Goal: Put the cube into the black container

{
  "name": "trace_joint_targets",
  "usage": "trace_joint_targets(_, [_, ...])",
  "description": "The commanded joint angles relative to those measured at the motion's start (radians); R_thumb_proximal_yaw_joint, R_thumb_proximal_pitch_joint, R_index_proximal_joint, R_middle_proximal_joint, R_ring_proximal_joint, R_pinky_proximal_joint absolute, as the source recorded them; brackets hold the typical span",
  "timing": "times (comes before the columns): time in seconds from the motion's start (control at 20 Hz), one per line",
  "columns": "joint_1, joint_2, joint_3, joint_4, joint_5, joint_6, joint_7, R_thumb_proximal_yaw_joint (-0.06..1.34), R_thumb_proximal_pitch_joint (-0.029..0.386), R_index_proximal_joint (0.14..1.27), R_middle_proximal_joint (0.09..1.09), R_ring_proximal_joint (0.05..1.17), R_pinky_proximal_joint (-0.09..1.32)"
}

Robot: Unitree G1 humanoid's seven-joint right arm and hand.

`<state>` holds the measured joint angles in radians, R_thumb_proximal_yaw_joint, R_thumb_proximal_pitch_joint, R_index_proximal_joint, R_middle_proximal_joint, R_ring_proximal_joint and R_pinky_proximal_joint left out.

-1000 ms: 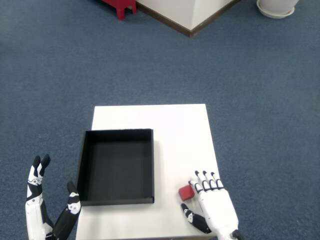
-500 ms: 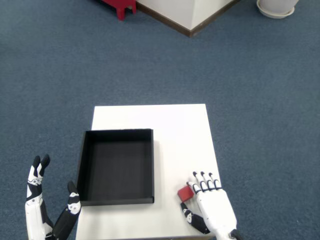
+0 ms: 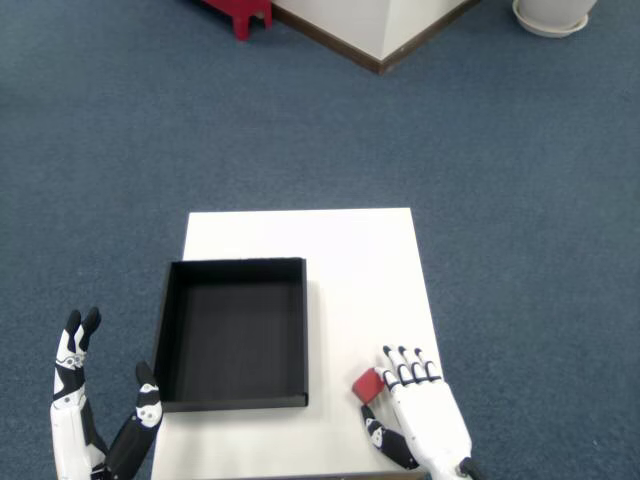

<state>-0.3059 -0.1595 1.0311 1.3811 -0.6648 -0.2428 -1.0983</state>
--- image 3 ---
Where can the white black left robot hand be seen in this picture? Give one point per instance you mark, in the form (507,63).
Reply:
(69,440)

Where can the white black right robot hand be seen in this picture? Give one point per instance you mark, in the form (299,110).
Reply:
(435,425)

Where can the small red cube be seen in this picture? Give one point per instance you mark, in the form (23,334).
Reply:
(367,386)

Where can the black open box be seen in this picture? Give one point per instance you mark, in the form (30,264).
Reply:
(235,330)

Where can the white pot saucer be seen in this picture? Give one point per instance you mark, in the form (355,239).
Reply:
(550,31)

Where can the white plant pot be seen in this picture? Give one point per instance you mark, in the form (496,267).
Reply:
(555,9)

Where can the red plastic stool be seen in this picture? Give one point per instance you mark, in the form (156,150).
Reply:
(242,15)

